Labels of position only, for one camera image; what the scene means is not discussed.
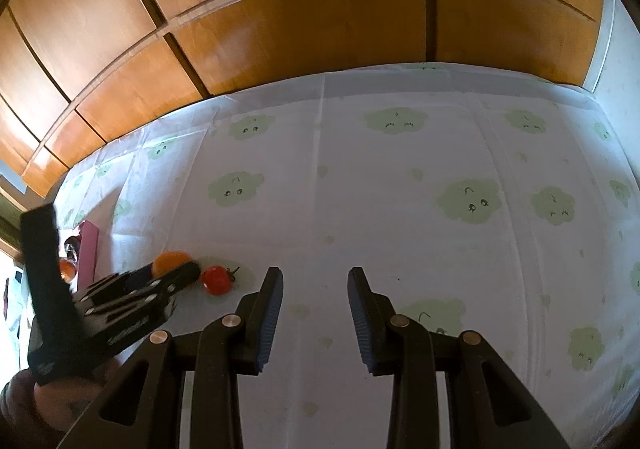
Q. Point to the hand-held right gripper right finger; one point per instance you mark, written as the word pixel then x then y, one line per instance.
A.
pixel 360 324

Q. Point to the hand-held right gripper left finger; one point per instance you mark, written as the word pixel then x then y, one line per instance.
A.
pixel 270 324

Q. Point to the red tomato with stem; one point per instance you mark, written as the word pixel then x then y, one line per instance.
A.
pixel 216 280

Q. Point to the person's left hand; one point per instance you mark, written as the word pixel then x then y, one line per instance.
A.
pixel 40 404

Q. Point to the wooden wardrobe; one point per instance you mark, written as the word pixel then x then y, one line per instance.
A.
pixel 300 29

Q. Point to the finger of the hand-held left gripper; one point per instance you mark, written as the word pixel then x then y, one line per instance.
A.
pixel 182 275
pixel 135 279

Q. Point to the orange mandarin with stem mark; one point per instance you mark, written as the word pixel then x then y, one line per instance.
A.
pixel 67 270

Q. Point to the pink tray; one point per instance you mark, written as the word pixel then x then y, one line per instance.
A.
pixel 89 249

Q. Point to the white cloud print tablecloth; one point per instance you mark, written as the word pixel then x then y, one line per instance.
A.
pixel 400 229

